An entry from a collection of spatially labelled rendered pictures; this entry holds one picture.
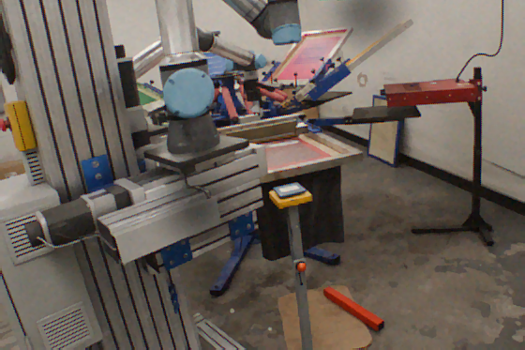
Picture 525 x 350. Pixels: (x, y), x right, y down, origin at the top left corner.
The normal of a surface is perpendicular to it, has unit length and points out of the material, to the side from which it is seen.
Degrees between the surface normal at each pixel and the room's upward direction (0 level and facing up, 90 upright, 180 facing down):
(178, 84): 98
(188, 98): 98
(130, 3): 90
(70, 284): 90
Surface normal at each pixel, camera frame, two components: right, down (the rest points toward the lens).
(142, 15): 0.28, 0.23
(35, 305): 0.64, 0.13
